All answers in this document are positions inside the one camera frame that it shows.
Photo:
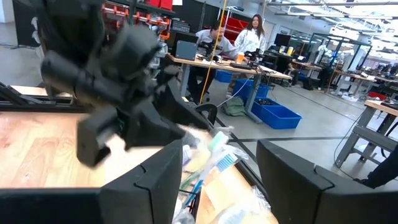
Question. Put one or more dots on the red parts shelf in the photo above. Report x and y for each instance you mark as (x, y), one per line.
(158, 3)

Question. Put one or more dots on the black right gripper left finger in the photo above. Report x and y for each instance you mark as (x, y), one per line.
(149, 196)

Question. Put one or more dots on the red cabinet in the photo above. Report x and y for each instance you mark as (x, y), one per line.
(231, 25)

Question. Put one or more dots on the grey laptop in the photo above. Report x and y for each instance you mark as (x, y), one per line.
(186, 49)

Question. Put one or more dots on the person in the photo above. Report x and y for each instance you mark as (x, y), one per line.
(217, 40)
(250, 40)
(382, 172)

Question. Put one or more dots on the orange cup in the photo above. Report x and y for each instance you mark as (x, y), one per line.
(240, 58)

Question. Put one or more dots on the black monitor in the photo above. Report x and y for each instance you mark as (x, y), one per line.
(282, 40)

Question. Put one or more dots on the wooden work table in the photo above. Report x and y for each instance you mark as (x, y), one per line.
(214, 66)

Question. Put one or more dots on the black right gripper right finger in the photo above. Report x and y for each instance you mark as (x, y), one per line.
(289, 193)

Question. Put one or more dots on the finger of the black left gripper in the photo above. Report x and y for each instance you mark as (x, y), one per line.
(189, 112)
(96, 140)

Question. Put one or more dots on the green white toothbrush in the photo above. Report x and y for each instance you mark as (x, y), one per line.
(218, 141)

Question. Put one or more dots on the green bag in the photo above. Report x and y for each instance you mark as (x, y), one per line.
(234, 107)

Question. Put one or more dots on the wooden table grey legs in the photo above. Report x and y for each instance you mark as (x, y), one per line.
(377, 105)

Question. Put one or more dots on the black frame workstation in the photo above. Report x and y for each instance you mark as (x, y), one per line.
(339, 35)

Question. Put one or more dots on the blue white toothbrush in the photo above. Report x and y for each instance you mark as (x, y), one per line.
(227, 161)

